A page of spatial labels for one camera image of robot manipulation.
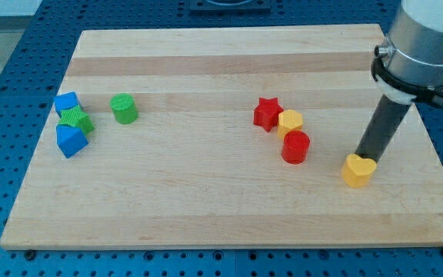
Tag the red star block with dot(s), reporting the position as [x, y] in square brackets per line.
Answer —
[266, 113]

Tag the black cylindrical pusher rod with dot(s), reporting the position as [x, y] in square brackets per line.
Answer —
[384, 123]

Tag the blue cube block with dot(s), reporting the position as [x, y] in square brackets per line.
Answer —
[65, 101]

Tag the red cylinder block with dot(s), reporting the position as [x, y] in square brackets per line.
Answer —
[295, 147]

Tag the blue triangle block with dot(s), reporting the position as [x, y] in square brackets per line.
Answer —
[70, 140]

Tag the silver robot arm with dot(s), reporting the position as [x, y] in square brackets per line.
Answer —
[408, 64]

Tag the wooden board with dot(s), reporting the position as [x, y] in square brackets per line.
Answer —
[193, 172]

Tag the green cylinder block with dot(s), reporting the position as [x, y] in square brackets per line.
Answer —
[123, 108]

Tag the green star block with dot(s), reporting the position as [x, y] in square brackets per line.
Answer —
[77, 118]

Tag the yellow hexagon block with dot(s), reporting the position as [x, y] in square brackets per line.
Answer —
[289, 120]

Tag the yellow heart block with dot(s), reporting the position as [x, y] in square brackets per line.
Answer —
[357, 171]

